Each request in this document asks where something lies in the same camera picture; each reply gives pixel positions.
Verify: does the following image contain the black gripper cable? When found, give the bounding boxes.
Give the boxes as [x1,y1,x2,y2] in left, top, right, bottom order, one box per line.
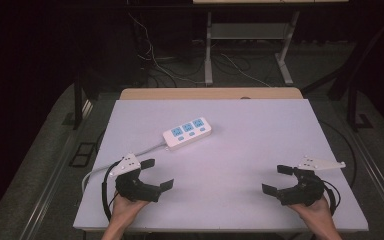
[101,159,122,223]
[322,179,342,216]

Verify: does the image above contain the black rectangular floor frame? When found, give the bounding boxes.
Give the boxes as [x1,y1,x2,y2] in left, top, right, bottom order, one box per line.
[68,142,97,168]

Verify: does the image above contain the black floor cable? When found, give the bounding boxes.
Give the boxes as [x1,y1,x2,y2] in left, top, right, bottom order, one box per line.
[319,119,358,190]

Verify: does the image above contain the white power strip blue sockets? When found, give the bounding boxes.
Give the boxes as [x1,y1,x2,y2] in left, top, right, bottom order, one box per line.
[162,116,213,151]

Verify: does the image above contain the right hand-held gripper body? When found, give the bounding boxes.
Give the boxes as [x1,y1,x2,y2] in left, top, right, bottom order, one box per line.
[275,155,347,207]

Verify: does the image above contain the person's left hand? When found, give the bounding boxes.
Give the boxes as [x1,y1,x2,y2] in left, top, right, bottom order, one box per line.
[111,191,151,228]

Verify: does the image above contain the grey metal stand frame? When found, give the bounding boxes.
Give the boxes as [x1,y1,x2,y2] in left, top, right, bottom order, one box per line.
[203,9,302,87]

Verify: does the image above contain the white floor cable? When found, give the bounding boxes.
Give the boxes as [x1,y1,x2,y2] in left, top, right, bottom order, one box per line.
[220,52,272,88]
[127,12,208,85]

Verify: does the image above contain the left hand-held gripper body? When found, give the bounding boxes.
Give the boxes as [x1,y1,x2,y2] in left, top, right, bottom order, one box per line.
[109,152,163,203]

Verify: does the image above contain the person's right hand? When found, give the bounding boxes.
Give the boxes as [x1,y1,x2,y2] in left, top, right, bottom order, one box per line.
[287,195,336,232]

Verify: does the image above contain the black metal stand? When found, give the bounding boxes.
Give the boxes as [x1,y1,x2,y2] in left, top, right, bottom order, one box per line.
[301,13,384,133]

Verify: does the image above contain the wooden table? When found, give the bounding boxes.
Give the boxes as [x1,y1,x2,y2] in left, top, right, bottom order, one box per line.
[118,87,304,101]

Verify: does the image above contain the aluminium floor rail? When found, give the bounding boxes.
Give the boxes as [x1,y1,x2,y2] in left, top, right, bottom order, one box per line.
[345,130,384,229]
[19,98,95,240]

